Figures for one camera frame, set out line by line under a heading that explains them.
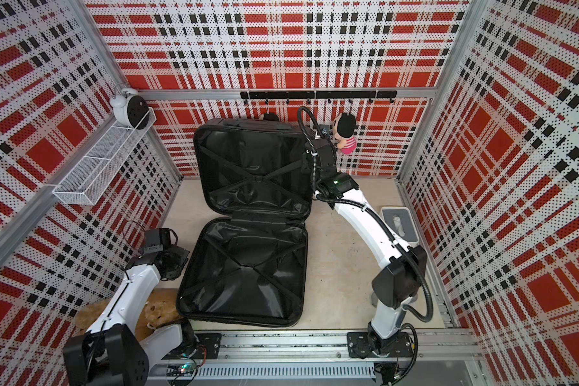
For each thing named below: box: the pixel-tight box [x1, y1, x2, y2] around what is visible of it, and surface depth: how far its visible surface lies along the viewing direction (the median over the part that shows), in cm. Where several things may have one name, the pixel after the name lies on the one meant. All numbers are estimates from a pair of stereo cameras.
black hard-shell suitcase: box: [176, 119, 313, 328], surface depth 88 cm
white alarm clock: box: [109, 87, 150, 131], surface depth 80 cm
